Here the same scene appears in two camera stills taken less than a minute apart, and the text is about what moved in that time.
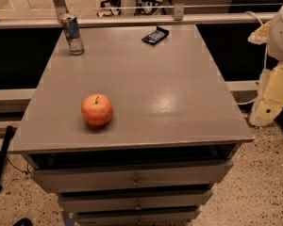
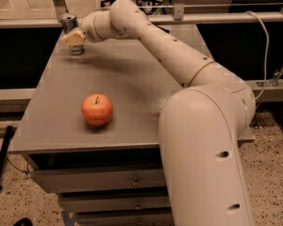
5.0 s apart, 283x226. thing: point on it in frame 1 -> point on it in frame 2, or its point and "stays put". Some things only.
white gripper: [282, 32] -> [87, 29]
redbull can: [74, 34] stays put
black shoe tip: [24, 221] stays put
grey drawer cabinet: [172, 138] stays put
